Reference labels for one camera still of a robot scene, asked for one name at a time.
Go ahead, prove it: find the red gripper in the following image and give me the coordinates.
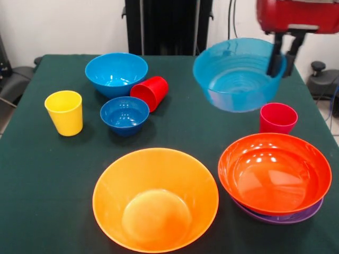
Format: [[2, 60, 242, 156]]
[[255, 0, 339, 78]]

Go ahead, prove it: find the straight-walled teal blue bowl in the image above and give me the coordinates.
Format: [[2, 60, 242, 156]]
[[192, 38, 288, 113]]

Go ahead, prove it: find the pink-red cup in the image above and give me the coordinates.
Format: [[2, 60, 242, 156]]
[[259, 102, 299, 134]]

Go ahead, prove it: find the shallow red-orange bowl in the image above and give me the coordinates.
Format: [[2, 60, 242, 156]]
[[217, 132, 333, 216]]

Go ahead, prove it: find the red cup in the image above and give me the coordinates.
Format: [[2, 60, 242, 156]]
[[129, 76, 170, 113]]

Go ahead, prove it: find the small dark blue bowl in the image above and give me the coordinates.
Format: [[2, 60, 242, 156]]
[[100, 96, 150, 137]]

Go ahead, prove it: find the large blue bowl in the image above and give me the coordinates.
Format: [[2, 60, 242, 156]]
[[85, 52, 149, 99]]

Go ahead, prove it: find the large orange bowl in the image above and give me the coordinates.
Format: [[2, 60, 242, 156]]
[[92, 147, 220, 253]]

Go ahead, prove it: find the yellow cup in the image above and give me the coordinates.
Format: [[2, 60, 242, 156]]
[[44, 90, 84, 137]]

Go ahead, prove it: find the black base with knob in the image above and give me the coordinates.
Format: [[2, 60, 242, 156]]
[[307, 61, 339, 100]]

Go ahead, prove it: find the shallow purple bowl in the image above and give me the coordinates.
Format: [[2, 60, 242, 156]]
[[231, 197, 324, 225]]

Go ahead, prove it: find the black chair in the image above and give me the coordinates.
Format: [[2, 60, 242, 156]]
[[0, 66, 35, 106]]

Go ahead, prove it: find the dark green tablecloth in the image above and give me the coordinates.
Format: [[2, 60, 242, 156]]
[[0, 54, 339, 254]]

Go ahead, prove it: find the black hanging cable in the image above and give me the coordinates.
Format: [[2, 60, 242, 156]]
[[227, 0, 240, 40]]

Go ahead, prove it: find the blue cable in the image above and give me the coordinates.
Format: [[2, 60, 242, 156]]
[[327, 86, 339, 124]]

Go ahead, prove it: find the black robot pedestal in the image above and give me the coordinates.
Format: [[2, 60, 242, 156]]
[[121, 0, 214, 56]]

